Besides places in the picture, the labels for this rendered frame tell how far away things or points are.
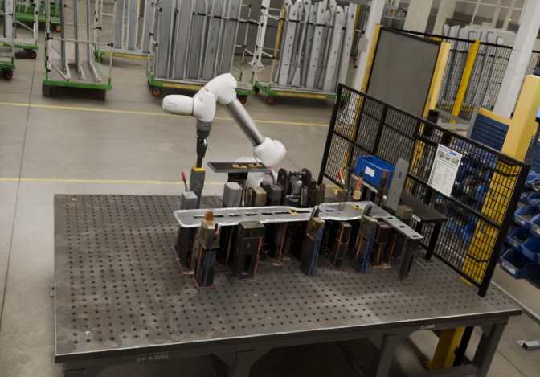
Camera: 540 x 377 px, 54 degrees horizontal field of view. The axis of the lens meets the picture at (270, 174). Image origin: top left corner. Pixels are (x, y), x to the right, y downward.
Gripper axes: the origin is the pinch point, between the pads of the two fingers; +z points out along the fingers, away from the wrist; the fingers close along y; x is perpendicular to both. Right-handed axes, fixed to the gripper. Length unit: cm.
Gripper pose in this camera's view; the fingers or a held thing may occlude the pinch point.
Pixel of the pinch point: (199, 161)
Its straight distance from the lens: 316.6
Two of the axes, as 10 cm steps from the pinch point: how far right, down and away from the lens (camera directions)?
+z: -1.6, 9.3, 3.3
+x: 8.8, -0.1, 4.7
